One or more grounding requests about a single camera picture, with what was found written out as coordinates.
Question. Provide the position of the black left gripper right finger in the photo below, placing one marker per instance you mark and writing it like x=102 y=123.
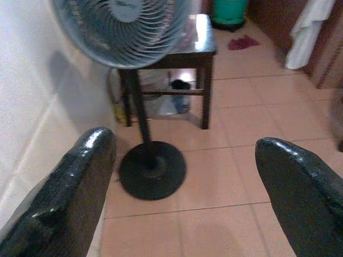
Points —
x=302 y=198

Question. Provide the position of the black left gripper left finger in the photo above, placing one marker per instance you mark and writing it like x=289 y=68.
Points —
x=67 y=192

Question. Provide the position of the yellow bottle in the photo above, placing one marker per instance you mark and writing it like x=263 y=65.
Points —
x=120 y=115

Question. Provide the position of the clear plastic bag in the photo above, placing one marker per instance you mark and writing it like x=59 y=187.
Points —
x=166 y=103

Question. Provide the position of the brown wooden cabinet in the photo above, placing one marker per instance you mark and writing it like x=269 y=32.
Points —
x=321 y=53

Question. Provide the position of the white hanging towel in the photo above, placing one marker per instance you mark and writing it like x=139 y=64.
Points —
x=305 y=32

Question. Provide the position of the purple cloth scrap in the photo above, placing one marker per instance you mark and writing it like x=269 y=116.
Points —
x=242 y=42

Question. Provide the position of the dark wooden stool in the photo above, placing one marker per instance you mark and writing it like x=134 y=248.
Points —
x=198 y=53

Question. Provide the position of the grey pedestal fan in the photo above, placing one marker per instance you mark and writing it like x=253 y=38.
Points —
x=128 y=34

